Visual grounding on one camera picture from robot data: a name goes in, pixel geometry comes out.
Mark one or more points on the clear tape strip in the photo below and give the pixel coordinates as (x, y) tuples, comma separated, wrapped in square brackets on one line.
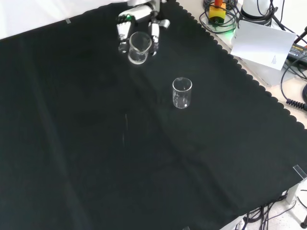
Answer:
[(299, 171), (68, 21)]

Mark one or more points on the clear glass beaker with graduations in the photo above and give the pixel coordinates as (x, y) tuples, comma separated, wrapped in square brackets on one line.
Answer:
[(182, 100)]

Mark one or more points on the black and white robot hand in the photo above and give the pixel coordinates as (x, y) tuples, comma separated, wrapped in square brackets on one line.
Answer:
[(144, 13)]

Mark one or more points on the black bench cloth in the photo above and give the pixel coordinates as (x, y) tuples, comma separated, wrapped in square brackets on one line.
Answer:
[(96, 143)]

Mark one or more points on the pale board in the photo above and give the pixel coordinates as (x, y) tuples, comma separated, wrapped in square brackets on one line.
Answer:
[(268, 74)]

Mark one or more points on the small clear glass beaker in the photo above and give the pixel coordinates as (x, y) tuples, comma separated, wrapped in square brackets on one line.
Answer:
[(138, 56)]

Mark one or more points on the black power adapter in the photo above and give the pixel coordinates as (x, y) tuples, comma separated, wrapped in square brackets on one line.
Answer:
[(298, 52)]

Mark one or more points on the white paper sheet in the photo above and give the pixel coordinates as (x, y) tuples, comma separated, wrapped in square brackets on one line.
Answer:
[(263, 43)]

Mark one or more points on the yellow stop button box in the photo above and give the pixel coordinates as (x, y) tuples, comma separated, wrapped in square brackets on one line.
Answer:
[(217, 14)]

